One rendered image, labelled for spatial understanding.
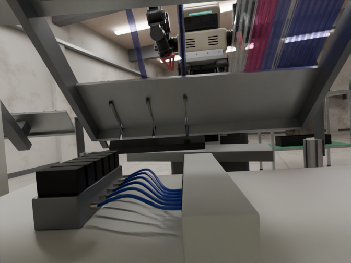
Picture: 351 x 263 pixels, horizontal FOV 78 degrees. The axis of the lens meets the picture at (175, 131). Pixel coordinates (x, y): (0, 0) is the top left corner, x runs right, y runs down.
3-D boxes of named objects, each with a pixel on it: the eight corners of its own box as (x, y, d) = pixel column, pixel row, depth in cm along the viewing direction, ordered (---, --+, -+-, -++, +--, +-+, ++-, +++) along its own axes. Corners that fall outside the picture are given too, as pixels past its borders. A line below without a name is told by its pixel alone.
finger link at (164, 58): (166, 73, 105) (160, 54, 101) (164, 71, 111) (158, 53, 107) (179, 69, 105) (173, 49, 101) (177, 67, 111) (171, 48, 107)
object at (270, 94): (98, 133, 73) (100, 126, 75) (298, 120, 70) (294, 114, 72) (73, 88, 59) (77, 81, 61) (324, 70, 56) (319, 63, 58)
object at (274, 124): (97, 141, 73) (102, 125, 77) (300, 129, 69) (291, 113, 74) (96, 139, 72) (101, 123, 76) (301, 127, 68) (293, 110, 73)
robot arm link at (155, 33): (164, 9, 101) (147, 13, 101) (163, 8, 90) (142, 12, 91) (169, 37, 106) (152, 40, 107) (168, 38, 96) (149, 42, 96)
